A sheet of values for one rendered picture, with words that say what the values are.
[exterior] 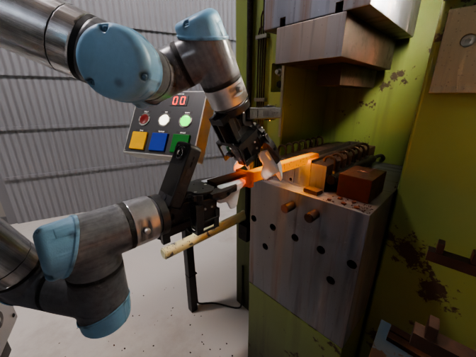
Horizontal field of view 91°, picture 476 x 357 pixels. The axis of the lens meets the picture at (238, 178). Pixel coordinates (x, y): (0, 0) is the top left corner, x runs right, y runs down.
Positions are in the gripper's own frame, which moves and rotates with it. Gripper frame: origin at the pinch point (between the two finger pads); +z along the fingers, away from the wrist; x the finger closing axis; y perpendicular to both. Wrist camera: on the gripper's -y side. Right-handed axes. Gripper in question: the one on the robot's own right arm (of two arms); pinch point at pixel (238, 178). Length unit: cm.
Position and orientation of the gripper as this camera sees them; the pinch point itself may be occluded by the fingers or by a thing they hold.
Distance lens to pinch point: 52.4
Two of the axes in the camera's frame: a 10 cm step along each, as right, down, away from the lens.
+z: 7.2, -2.2, 6.6
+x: 7.0, 2.3, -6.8
